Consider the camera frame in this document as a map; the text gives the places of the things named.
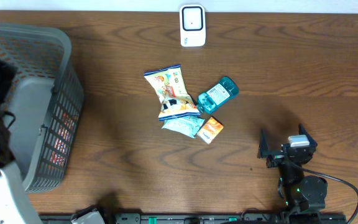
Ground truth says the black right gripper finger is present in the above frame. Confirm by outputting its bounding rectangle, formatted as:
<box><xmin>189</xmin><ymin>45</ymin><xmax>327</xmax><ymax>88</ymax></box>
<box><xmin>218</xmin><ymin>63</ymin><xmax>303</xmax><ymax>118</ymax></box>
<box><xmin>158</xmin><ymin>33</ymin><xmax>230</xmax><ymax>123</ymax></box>
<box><xmin>298</xmin><ymin>123</ymin><xmax>318</xmax><ymax>147</ymax></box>
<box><xmin>257</xmin><ymin>129</ymin><xmax>270</xmax><ymax>159</ymax></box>

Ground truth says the small orange box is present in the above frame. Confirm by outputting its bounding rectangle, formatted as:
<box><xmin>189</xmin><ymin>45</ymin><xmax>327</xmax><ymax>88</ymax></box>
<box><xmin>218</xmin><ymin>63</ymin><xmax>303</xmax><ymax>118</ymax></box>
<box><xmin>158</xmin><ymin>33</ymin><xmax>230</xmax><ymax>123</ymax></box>
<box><xmin>197</xmin><ymin>116</ymin><xmax>224</xmax><ymax>144</ymax></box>

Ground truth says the teal mouthwash bottle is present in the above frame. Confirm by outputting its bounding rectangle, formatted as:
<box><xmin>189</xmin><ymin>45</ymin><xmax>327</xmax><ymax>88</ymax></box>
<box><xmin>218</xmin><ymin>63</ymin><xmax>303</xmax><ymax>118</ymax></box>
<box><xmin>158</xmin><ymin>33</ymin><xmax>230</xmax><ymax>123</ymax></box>
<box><xmin>197</xmin><ymin>76</ymin><xmax>239</xmax><ymax>114</ymax></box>

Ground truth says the green wet wipes pack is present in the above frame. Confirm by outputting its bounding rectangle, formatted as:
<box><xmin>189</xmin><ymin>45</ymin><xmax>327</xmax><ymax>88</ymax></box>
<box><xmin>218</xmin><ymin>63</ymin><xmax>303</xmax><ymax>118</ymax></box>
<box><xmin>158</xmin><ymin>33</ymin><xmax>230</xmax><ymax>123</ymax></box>
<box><xmin>162</xmin><ymin>115</ymin><xmax>204</xmax><ymax>138</ymax></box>

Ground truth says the large snack bag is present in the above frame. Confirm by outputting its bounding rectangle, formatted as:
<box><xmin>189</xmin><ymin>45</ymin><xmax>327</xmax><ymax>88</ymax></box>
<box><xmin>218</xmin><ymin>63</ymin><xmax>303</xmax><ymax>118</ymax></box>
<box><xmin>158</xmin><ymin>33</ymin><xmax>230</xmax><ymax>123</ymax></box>
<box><xmin>144</xmin><ymin>65</ymin><xmax>201</xmax><ymax>121</ymax></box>

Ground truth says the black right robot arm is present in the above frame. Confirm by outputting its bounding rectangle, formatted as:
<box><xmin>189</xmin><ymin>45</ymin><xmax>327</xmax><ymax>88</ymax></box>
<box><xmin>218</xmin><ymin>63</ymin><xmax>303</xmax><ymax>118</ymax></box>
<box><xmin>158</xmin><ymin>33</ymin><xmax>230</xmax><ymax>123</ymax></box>
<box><xmin>257</xmin><ymin>124</ymin><xmax>328</xmax><ymax>212</ymax></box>

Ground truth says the grey plastic shopping basket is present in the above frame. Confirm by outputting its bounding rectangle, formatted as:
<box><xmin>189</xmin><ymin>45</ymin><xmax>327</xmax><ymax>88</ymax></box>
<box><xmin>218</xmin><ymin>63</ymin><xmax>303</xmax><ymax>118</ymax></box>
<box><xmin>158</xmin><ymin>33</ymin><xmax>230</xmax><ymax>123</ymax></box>
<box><xmin>0</xmin><ymin>22</ymin><xmax>85</xmax><ymax>193</ymax></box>

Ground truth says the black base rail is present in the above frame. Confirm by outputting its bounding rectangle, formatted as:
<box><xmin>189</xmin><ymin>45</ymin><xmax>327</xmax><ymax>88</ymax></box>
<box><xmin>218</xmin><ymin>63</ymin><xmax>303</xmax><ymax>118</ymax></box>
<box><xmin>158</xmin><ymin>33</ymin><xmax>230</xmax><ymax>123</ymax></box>
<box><xmin>39</xmin><ymin>212</ymin><xmax>347</xmax><ymax>224</ymax></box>

